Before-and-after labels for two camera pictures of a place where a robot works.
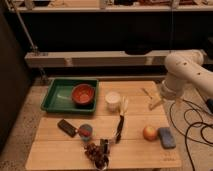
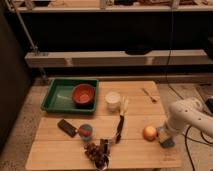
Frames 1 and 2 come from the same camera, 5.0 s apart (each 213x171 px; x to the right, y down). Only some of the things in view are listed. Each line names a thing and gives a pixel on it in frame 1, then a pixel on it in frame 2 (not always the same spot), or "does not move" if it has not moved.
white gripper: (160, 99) -> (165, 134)
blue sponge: (167, 137) does not move
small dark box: (105, 145) does not move
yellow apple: (149, 133) does not move
